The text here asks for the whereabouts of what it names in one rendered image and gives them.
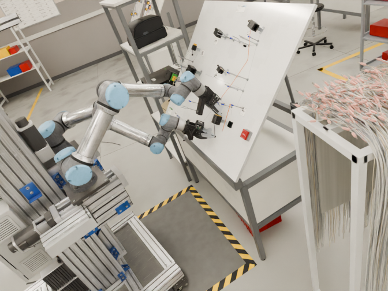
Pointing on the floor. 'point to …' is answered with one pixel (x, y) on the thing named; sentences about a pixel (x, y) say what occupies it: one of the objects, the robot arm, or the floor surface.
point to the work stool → (314, 33)
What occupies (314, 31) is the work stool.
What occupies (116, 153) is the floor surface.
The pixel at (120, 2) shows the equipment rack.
